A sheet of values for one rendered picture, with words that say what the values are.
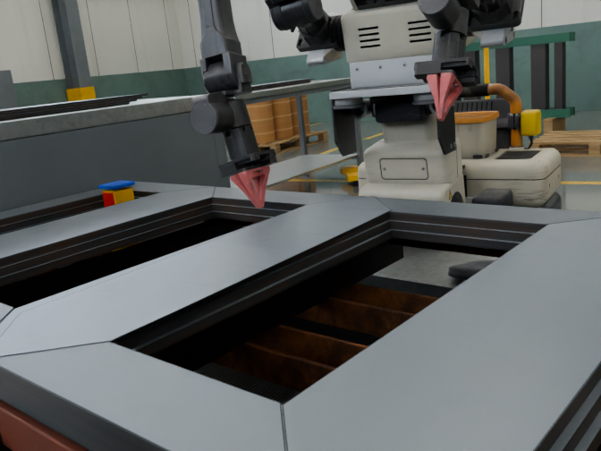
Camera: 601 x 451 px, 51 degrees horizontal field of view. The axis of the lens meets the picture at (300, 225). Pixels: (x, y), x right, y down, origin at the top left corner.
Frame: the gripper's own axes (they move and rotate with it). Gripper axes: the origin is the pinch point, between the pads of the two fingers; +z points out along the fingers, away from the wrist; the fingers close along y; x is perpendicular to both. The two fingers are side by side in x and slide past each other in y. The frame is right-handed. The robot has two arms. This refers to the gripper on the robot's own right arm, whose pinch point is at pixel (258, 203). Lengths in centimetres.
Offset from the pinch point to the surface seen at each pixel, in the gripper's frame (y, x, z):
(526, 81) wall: -321, 934, -54
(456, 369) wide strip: 60, -40, 16
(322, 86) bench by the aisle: -257, 351, -75
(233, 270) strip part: 23.6, -30.0, 7.0
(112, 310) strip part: 21, -47, 6
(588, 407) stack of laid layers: 69, -39, 20
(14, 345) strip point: 20, -58, 6
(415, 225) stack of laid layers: 30.4, 3.4, 10.1
